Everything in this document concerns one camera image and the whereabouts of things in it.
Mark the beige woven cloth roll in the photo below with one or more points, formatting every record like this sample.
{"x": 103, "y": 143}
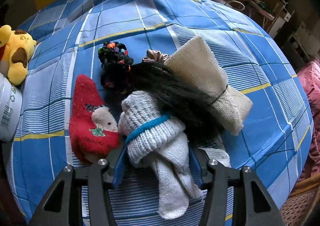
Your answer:
{"x": 200, "y": 65}

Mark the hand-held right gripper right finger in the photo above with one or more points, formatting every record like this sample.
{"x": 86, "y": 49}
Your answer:
{"x": 198, "y": 168}

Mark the pink quilted garment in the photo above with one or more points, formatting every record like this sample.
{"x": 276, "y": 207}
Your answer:
{"x": 312, "y": 85}

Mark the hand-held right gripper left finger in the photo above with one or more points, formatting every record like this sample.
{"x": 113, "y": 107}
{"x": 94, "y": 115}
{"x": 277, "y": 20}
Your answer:
{"x": 118, "y": 166}

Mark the beige satin scrunchie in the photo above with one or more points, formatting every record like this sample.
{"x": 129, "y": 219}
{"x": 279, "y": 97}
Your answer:
{"x": 155, "y": 57}

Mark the white powder tin can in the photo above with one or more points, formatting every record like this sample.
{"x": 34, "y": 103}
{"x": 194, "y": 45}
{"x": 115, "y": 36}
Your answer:
{"x": 10, "y": 115}

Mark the wicker chair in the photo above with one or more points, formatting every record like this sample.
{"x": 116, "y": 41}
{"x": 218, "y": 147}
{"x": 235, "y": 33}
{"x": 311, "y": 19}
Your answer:
{"x": 302, "y": 206}

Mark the blue plaid blanket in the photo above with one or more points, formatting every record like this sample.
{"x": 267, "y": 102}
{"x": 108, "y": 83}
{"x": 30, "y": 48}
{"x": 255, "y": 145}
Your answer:
{"x": 175, "y": 28}

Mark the long black hair wig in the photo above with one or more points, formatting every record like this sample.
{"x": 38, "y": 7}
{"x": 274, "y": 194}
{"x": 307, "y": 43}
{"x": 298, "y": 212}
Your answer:
{"x": 175, "y": 95}

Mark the yellow giraffe plush toy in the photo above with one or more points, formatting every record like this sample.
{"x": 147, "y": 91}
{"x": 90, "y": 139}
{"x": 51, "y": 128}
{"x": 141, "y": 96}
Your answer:
{"x": 15, "y": 48}

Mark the red fuzzy sock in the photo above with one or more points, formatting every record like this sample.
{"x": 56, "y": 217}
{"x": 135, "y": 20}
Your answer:
{"x": 85, "y": 120}

